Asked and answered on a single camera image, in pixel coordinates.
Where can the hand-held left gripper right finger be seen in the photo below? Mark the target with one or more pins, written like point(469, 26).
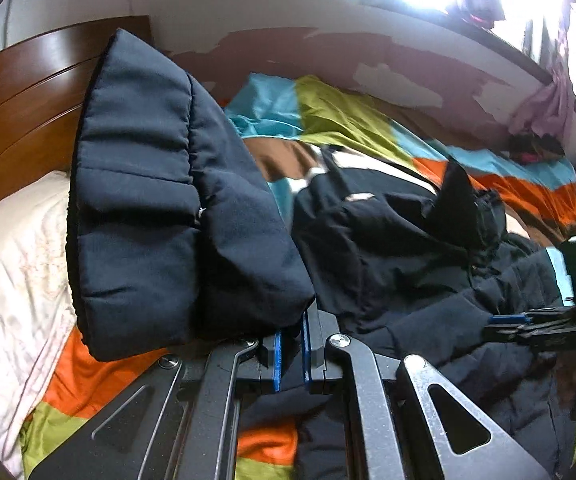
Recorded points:
point(308, 355)

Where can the cream pillow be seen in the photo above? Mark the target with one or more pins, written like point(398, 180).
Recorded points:
point(12, 285)

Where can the navy padded jacket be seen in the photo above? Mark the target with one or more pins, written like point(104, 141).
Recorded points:
point(167, 210)

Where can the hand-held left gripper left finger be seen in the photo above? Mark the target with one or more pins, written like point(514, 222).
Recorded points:
point(276, 360)

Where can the colourful patchwork blanket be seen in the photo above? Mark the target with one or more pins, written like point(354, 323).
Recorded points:
point(348, 105)

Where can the pink hanging cloth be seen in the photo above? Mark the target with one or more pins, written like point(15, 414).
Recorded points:
point(543, 105)

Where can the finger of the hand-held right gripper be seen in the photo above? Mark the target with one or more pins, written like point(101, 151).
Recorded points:
point(510, 317)
point(528, 335)

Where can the dark clothes pile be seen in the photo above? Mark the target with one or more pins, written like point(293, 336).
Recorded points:
point(538, 147)

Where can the wooden bed headboard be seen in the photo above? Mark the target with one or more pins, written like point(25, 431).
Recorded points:
point(17, 110)

